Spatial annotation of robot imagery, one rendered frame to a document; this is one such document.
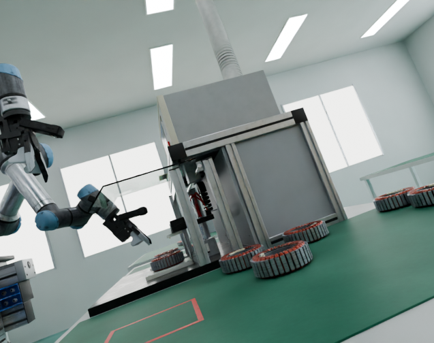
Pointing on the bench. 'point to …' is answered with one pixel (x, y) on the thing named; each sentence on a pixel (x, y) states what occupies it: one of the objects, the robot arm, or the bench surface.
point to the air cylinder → (212, 246)
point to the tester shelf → (288, 119)
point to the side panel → (284, 182)
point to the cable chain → (204, 194)
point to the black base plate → (137, 290)
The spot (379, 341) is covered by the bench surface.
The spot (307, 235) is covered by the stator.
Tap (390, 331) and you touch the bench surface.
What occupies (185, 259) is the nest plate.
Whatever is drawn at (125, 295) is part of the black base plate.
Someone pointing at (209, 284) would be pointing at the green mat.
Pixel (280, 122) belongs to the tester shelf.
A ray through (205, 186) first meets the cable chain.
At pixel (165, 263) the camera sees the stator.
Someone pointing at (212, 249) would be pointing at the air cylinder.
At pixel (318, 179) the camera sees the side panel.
